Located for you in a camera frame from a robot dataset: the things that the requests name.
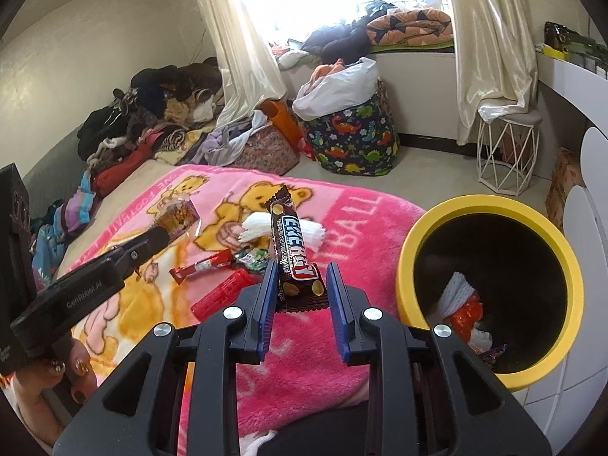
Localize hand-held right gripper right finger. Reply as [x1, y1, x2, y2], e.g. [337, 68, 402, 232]
[325, 262, 554, 456]

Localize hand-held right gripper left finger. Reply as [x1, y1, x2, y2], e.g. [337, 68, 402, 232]
[52, 260, 279, 456]

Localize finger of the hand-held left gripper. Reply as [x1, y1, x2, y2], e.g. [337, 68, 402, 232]
[97, 225, 173, 280]

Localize magenta snack wrapper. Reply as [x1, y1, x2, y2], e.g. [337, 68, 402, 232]
[154, 195, 200, 241]

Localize brown chocolate bar wrapper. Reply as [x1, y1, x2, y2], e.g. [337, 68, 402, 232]
[263, 186, 331, 314]

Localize yellow bin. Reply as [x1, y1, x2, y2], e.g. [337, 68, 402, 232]
[396, 195, 585, 393]

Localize large white foam net bundle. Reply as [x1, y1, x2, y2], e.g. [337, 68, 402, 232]
[437, 272, 478, 319]

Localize orange-red plastic wrapper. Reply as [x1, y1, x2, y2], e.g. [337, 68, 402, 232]
[449, 292, 483, 343]

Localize person's left hand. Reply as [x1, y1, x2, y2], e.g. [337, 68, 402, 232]
[9, 330, 98, 442]

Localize red packet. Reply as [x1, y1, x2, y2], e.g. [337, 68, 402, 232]
[191, 268, 255, 321]

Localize green patterned wrapper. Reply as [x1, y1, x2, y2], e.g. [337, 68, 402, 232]
[231, 246, 272, 275]

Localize red and white wrapper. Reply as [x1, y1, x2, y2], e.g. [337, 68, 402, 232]
[169, 249, 233, 286]

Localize small white foam net bundle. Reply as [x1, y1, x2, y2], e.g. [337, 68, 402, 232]
[236, 212, 328, 253]

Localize pink printed blanket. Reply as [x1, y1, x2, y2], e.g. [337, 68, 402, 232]
[54, 164, 428, 438]

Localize white crumpled wrapper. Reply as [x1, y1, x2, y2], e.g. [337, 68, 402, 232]
[468, 323, 495, 355]

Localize pile of clothes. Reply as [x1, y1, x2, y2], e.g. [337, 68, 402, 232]
[28, 57, 276, 267]

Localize floral fabric box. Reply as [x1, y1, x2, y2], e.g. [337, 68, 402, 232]
[228, 123, 300, 176]

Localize purple shiny wrapper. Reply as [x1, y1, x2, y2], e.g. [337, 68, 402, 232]
[477, 342, 509, 366]

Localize dinosaur print fabric basket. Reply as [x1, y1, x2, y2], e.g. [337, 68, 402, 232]
[301, 78, 400, 177]

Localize orange paper bag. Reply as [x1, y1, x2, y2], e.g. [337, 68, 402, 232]
[259, 99, 302, 153]

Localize cream satin curtain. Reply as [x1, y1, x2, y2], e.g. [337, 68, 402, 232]
[187, 0, 288, 129]
[442, 0, 540, 146]

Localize white plastic bag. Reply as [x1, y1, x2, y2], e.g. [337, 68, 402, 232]
[292, 57, 381, 122]

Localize orange cloth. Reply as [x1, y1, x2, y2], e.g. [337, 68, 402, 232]
[311, 58, 347, 86]

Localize white cabinet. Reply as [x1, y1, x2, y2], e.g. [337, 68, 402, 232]
[522, 50, 608, 438]

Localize black clothing pile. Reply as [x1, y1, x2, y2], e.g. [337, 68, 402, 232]
[301, 21, 376, 65]

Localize orange patterned quilt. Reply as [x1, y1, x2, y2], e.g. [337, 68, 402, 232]
[366, 8, 454, 48]

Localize dark green bag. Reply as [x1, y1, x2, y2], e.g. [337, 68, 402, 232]
[544, 21, 608, 65]

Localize white wire stool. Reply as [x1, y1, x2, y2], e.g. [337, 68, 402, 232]
[476, 109, 542, 195]

